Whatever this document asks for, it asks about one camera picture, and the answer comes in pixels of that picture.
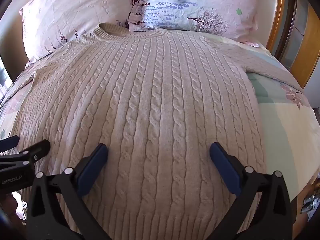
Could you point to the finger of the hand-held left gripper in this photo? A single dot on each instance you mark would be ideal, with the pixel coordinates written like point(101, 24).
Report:
point(9, 142)
point(37, 150)

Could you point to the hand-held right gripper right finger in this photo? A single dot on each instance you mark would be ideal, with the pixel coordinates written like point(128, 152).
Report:
point(223, 166)

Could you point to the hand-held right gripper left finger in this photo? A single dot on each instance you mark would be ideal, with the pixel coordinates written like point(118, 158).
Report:
point(93, 166)

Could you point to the pastel floral quilt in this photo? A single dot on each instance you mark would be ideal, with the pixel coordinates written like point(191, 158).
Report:
point(282, 120)

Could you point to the pink floral pillow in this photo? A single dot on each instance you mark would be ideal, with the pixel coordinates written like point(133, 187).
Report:
point(75, 15)

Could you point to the wooden cabinet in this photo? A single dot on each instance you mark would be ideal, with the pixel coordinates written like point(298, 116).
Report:
point(303, 47)

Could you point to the wooden headboard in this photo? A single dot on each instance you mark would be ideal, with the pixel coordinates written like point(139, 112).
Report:
point(276, 15)

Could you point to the pink pillow with lavender print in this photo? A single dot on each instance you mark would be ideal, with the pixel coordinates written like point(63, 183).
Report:
point(197, 5)

